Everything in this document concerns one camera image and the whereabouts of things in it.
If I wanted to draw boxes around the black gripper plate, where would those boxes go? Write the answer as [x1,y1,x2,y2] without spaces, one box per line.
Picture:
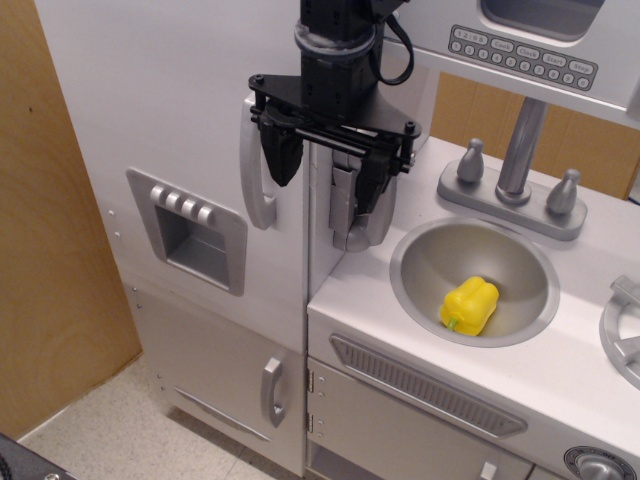
[249,45,421,215]

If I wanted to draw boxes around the silver fridge handle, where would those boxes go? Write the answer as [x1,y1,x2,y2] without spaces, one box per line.
[239,93,276,230]

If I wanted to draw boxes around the white fridge door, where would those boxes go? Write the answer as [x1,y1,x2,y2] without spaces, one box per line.
[36,1,306,348]

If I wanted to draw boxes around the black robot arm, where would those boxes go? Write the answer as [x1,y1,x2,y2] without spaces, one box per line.
[249,1,421,214]

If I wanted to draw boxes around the silver toy phone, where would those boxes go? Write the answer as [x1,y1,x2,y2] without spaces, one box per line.
[329,150,397,253]

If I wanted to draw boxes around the silver sink bowl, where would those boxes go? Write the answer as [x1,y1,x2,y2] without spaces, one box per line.
[390,219,560,348]

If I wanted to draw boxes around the silver left tap knob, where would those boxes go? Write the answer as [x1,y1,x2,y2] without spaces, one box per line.
[457,138,484,183]

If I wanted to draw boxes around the silver tap knob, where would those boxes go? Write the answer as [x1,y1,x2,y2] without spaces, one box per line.
[457,138,484,183]
[546,168,581,215]

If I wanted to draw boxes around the silver ice dispenser panel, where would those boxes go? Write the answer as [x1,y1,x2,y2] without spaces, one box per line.
[126,168,248,297]

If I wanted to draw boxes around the silver faucet spout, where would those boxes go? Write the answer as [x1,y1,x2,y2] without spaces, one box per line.
[496,97,548,205]

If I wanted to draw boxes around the yellow toy bell pepper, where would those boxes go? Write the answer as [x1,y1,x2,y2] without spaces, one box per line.
[439,276,500,336]

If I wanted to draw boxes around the grey faucet base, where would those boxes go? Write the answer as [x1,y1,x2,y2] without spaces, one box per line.
[437,161,588,241]

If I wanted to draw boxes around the silver vent grille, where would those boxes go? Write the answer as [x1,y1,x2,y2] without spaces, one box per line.
[329,334,527,438]

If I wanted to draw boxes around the silver right tap knob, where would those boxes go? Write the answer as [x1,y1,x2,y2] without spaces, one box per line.
[546,168,581,215]

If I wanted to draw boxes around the white lower freezer door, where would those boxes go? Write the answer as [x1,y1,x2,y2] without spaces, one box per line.
[125,281,306,475]

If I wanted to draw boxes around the cardboard backing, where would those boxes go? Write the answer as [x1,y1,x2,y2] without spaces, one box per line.
[431,73,639,199]

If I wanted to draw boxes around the white oven door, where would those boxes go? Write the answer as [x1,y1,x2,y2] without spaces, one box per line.
[307,359,534,479]

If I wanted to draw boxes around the toy microwave with keypad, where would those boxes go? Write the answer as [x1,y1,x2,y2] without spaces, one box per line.
[398,1,639,128]

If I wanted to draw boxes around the wooden board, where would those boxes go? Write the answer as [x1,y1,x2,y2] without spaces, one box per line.
[1,1,141,439]

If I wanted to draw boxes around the silver stove burner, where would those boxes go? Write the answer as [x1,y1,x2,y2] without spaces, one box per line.
[599,275,639,389]

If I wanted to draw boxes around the grey oven control knob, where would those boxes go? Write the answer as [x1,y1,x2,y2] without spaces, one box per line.
[564,446,638,480]

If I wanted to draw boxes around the black case corner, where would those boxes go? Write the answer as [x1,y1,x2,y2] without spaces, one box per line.
[0,434,74,480]

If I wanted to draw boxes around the black cable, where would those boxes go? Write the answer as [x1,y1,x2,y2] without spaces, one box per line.
[372,12,416,85]

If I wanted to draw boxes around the silver lower door handle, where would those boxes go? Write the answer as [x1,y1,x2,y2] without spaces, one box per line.
[260,357,285,428]

